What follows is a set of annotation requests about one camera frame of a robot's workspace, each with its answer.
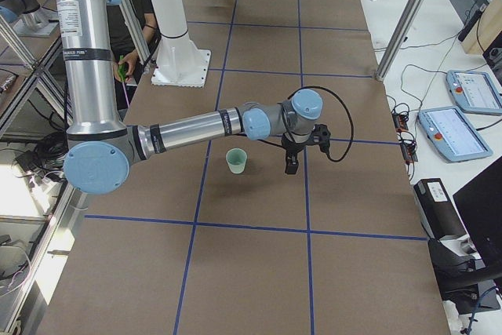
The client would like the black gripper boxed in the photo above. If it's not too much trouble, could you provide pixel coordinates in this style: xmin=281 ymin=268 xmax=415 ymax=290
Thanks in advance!
xmin=281 ymin=124 xmax=331 ymax=174

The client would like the green plastic cup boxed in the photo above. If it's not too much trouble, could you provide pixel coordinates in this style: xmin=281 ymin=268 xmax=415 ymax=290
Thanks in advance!
xmin=225 ymin=148 xmax=248 ymax=174

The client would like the black box with label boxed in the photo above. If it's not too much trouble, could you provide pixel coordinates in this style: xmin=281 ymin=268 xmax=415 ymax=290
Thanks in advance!
xmin=413 ymin=178 xmax=467 ymax=241

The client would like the near blue teach pendant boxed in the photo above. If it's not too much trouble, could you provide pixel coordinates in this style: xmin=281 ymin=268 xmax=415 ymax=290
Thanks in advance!
xmin=417 ymin=106 xmax=493 ymax=162

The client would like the blue teach pendant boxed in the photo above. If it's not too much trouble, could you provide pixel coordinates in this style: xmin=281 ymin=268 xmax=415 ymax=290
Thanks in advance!
xmin=417 ymin=106 xmax=493 ymax=162
xmin=446 ymin=71 xmax=501 ymax=115

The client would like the person in dark shirt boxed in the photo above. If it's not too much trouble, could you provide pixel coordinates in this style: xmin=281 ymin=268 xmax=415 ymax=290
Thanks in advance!
xmin=104 ymin=0 xmax=161 ymax=84

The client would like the far blue teach pendant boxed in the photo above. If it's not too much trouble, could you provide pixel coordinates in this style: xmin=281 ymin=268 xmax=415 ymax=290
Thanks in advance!
xmin=446 ymin=71 xmax=501 ymax=115

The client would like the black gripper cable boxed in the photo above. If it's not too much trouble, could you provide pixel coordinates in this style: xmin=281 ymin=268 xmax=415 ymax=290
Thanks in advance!
xmin=258 ymin=86 xmax=355 ymax=162

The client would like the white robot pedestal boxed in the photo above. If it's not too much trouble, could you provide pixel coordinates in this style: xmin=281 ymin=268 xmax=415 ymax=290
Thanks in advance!
xmin=151 ymin=0 xmax=211 ymax=88

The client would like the aluminium frame post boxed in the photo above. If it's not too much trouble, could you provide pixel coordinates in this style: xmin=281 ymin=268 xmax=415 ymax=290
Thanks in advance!
xmin=375 ymin=0 xmax=424 ymax=82

